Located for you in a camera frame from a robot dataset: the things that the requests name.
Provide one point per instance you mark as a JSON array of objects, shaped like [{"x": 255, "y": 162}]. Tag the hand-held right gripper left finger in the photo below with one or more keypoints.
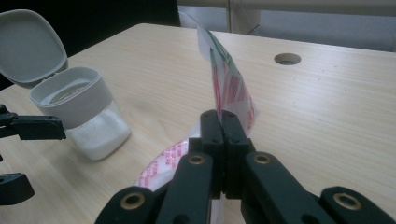
[{"x": 212, "y": 140}]

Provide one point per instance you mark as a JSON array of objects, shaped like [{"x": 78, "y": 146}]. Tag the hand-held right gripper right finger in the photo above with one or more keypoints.
[{"x": 235, "y": 140}]

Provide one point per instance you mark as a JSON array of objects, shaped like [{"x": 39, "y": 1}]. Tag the red white green plastic bag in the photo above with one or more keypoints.
[{"x": 232, "y": 90}]

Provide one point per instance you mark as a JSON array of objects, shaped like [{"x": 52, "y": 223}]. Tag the clear jar with grey lid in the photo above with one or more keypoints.
[{"x": 90, "y": 102}]

